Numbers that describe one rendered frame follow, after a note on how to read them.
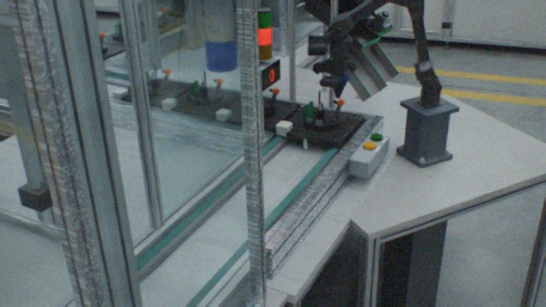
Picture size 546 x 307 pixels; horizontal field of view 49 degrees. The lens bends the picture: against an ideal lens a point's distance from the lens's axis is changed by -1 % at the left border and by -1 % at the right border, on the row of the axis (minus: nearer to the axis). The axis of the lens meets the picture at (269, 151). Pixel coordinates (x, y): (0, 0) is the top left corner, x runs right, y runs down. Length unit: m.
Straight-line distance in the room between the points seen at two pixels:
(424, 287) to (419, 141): 0.65
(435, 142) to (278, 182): 0.58
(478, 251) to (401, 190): 1.30
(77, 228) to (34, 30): 0.28
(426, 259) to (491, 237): 1.01
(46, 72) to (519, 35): 5.58
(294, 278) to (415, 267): 0.86
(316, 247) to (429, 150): 0.62
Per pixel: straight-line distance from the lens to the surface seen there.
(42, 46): 0.77
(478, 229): 3.42
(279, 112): 2.26
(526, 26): 6.10
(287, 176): 1.95
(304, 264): 1.67
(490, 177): 2.15
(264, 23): 1.90
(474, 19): 6.08
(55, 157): 0.82
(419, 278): 2.45
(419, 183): 2.06
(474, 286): 3.04
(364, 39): 2.32
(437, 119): 2.11
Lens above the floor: 1.91
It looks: 28 degrees down
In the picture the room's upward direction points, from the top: 2 degrees counter-clockwise
